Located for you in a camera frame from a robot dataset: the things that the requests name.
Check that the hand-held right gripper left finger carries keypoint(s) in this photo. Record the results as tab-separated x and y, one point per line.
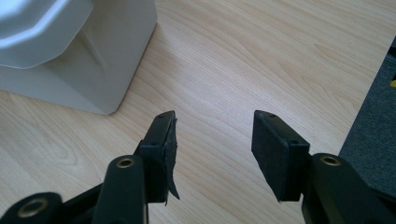
157	155

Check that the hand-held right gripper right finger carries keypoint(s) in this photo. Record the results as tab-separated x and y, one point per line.
277	155

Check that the white plastic container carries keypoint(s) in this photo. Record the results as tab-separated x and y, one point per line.
71	53

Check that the small yellow object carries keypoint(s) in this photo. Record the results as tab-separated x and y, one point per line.
393	83

